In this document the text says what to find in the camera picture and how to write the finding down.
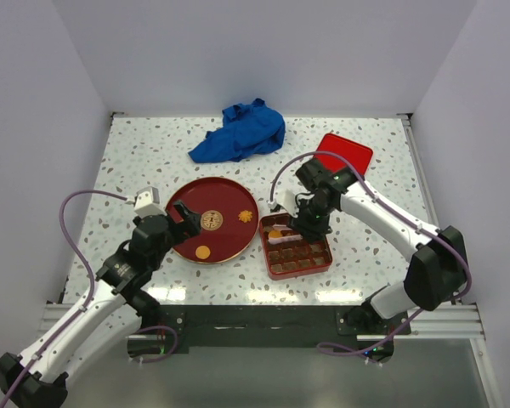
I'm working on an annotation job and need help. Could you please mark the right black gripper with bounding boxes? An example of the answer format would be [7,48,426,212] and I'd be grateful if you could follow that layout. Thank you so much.
[286,197,335,244]

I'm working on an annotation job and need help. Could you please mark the pink metal tongs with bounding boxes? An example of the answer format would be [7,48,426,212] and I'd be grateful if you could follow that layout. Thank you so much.
[268,229,303,245]

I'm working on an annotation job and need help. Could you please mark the round cookie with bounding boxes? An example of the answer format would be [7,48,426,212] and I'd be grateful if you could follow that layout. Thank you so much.
[195,246,211,260]
[268,229,282,239]

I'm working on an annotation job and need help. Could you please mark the round dark red tray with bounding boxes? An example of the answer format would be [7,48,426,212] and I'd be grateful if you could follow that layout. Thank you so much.
[166,177,259,264]

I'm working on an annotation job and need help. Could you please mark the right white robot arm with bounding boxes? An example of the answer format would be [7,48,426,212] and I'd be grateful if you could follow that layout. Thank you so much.
[291,158,470,334]

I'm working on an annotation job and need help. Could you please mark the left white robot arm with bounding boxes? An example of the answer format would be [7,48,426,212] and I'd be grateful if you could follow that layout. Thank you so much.
[0,201,201,407]

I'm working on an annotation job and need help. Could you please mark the red compartment cookie box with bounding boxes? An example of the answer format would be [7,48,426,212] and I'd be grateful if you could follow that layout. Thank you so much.
[258,213,333,281]

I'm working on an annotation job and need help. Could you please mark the flower cookie right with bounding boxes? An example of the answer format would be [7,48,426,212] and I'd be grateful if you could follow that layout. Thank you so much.
[238,210,253,224]

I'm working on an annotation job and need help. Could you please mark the red square box lid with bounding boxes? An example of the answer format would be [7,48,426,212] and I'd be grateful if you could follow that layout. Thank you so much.
[315,133,373,176]

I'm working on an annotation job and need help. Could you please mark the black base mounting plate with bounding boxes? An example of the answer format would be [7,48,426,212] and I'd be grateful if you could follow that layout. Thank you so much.
[127,305,411,357]

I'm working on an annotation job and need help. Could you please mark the blue crumpled cloth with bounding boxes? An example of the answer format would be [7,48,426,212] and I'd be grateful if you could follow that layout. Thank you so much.
[188,98,286,163]

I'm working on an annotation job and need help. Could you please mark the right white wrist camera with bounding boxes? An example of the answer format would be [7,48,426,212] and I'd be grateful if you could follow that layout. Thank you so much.
[268,190,298,216]

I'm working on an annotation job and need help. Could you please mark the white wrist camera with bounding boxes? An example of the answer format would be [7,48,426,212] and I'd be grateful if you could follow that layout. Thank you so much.
[268,190,298,216]
[133,186,162,218]

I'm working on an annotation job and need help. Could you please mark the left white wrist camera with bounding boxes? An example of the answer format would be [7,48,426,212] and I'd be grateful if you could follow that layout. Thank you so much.
[133,186,162,218]

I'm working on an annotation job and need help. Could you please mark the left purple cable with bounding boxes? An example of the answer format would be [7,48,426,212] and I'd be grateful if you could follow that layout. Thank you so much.
[0,190,179,408]

